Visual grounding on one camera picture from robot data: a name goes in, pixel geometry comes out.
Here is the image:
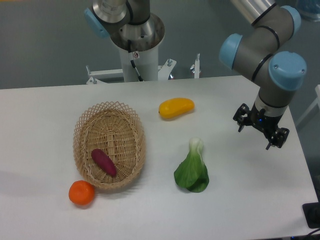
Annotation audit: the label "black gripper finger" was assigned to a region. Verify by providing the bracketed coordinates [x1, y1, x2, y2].
[232, 103, 251, 132]
[265, 127, 290, 150]

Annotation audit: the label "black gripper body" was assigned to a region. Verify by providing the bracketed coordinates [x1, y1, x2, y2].
[247, 99, 280, 137]

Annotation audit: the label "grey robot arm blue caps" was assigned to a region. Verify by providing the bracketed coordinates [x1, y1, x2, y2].
[84, 0, 307, 148]

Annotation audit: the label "yellow mango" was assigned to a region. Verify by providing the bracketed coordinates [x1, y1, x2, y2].
[158, 97, 195, 119]

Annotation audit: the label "green bok choy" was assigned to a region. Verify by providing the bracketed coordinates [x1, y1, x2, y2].
[173, 137, 210, 193]

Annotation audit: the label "black device at table edge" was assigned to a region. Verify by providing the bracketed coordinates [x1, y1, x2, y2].
[302, 202, 320, 229]

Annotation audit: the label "blue object top right corner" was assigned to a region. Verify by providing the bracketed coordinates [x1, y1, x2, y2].
[297, 0, 320, 20]

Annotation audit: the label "woven wicker basket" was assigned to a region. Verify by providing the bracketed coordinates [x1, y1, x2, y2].
[73, 101, 146, 191]

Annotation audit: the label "purple sweet potato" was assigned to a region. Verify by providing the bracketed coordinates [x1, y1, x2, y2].
[91, 148, 117, 177]

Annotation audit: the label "orange tangerine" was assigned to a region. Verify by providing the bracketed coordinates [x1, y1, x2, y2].
[68, 180, 95, 206]

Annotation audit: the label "white frame at right edge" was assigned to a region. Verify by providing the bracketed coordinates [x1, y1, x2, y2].
[295, 84, 320, 131]

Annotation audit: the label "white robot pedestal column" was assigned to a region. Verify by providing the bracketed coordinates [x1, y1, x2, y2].
[118, 46, 159, 83]

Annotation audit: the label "black cable on pedestal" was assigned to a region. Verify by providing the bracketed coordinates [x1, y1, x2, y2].
[126, 39, 145, 82]

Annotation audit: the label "white pedestal base frame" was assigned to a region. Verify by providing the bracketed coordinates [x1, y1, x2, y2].
[86, 53, 202, 85]

